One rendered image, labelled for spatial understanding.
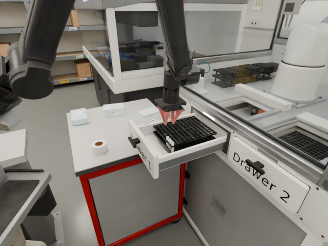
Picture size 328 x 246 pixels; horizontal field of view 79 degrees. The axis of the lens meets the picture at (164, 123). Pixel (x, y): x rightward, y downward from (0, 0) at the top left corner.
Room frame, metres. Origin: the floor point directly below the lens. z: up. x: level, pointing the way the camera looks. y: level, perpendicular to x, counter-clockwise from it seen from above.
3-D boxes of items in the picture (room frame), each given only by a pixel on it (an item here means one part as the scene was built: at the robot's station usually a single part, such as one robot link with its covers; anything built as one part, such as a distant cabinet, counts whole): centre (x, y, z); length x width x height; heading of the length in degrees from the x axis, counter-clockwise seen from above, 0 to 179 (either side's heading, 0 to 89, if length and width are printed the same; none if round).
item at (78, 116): (1.09, 0.52, 0.78); 0.15 x 0.10 x 0.04; 25
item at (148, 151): (0.66, 0.09, 0.87); 0.29 x 0.02 x 0.11; 26
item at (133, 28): (2.49, 0.25, 1.13); 1.78 x 1.14 x 0.45; 26
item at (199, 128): (0.75, -0.09, 0.87); 0.22 x 0.18 x 0.06; 116
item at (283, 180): (0.52, -0.34, 0.87); 0.29 x 0.02 x 0.11; 26
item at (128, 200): (1.04, 0.26, 0.38); 0.62 x 0.58 x 0.76; 26
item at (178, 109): (0.67, -0.02, 1.02); 0.07 x 0.07 x 0.09; 25
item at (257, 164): (0.51, -0.31, 0.91); 0.07 x 0.04 x 0.01; 26
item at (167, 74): (0.67, -0.03, 1.15); 0.07 x 0.06 x 0.07; 119
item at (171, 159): (0.75, -0.10, 0.86); 0.40 x 0.26 x 0.06; 116
